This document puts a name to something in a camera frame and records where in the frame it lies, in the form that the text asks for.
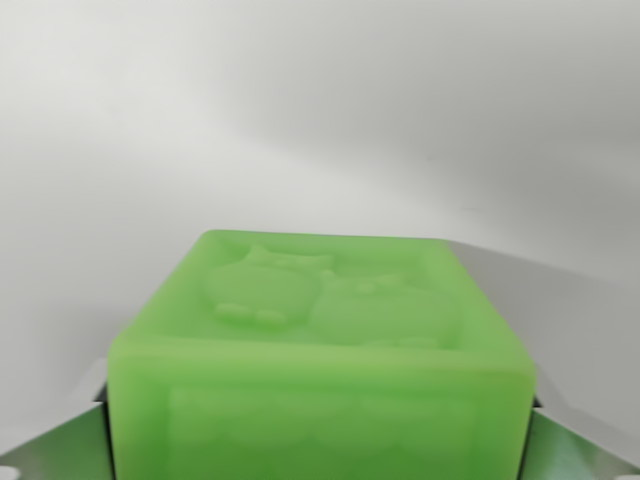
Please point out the green soft toy cube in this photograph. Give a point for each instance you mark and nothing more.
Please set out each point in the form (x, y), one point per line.
(320, 380)

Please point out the black-padded silver gripper left finger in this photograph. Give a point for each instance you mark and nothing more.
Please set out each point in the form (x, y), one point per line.
(60, 445)

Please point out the black-padded silver gripper right finger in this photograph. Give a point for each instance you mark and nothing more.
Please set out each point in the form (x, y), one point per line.
(580, 450)

